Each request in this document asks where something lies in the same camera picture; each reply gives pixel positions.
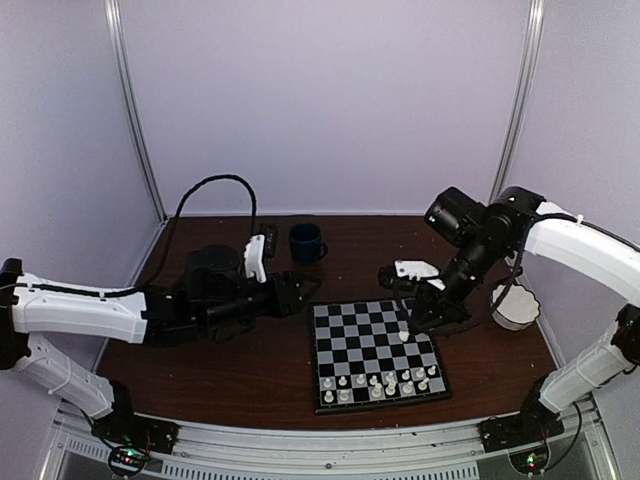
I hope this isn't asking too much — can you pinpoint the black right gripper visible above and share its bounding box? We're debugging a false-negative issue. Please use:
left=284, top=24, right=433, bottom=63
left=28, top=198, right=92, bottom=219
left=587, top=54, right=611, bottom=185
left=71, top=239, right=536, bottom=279
left=408, top=230, right=507, bottom=334

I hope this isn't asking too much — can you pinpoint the white chess king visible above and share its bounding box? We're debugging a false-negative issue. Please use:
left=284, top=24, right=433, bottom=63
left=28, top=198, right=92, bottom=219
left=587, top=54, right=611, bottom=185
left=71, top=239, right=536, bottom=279
left=385, top=372, right=397, bottom=397

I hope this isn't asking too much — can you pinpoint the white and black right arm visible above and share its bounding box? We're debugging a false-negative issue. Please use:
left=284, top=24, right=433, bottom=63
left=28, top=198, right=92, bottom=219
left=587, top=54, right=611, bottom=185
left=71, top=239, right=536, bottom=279
left=406, top=186, right=639, bottom=442

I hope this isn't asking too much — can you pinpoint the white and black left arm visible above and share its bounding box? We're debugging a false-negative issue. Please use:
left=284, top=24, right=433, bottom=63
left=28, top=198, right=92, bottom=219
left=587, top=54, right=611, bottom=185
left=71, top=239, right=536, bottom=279
left=1, top=235, right=321, bottom=444

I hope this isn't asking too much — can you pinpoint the dark blue mug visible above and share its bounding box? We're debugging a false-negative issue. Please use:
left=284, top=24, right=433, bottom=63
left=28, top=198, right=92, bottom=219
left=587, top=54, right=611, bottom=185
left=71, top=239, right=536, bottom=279
left=289, top=223, right=328, bottom=264

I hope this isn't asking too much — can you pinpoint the white scalloped bowl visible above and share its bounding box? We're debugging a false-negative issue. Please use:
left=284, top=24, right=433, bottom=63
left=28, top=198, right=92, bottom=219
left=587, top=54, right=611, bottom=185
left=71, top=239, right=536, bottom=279
left=492, top=285, right=540, bottom=331

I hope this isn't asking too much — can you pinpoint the black and white chessboard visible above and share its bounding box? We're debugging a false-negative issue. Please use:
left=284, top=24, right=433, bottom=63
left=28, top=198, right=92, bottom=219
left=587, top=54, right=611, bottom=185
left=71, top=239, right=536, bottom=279
left=308, top=299, right=452, bottom=415

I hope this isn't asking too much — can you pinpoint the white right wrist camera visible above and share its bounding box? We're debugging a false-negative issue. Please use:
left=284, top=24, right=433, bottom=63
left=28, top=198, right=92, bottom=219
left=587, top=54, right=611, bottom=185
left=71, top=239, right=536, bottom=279
left=378, top=260, right=445, bottom=291

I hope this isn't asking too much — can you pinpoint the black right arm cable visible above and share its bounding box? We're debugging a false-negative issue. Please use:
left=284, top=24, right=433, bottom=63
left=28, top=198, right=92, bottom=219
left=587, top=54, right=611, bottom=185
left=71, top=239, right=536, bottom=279
left=489, top=212, right=640, bottom=316

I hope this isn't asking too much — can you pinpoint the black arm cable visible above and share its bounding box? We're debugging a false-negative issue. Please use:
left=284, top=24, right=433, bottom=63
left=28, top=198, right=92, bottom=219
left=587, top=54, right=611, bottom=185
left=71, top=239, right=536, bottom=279
left=0, top=174, right=259, bottom=301
left=489, top=212, right=640, bottom=316

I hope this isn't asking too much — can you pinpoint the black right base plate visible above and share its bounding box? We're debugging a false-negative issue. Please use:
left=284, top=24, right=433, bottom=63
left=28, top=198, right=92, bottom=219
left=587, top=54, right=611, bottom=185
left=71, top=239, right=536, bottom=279
left=478, top=413, right=565, bottom=453

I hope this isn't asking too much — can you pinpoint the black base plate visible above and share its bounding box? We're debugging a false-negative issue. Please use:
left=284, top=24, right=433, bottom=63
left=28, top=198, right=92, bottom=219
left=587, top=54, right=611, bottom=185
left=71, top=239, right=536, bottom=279
left=478, top=413, right=565, bottom=453
left=91, top=413, right=180, bottom=454

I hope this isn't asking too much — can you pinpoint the aluminium front rail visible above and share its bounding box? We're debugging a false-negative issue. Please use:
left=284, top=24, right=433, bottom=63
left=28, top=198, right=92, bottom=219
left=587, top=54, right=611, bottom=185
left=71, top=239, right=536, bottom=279
left=35, top=398, right=621, bottom=479

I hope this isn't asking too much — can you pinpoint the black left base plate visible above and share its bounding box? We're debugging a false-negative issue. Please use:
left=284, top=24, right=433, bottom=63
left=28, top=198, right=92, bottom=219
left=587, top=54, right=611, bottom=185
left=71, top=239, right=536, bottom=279
left=91, top=413, right=180, bottom=454

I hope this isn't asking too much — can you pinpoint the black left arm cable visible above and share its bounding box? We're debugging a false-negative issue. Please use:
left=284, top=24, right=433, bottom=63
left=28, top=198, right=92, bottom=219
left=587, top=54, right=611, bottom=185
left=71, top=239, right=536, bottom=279
left=0, top=174, right=259, bottom=301

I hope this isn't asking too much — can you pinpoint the right aluminium frame post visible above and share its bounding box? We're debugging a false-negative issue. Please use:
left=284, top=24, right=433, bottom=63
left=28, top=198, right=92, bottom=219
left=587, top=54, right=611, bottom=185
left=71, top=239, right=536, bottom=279
left=489, top=0, right=546, bottom=201

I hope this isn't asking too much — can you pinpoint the aluminium frame post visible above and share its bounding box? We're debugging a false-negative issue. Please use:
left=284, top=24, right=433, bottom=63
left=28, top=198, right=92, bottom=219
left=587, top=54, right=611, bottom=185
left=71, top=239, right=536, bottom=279
left=104, top=0, right=167, bottom=224
left=489, top=0, right=546, bottom=201

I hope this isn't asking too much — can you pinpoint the left aluminium frame post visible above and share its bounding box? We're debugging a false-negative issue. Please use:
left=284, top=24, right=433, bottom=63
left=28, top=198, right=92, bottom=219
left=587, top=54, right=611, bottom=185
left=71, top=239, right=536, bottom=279
left=104, top=0, right=167, bottom=224

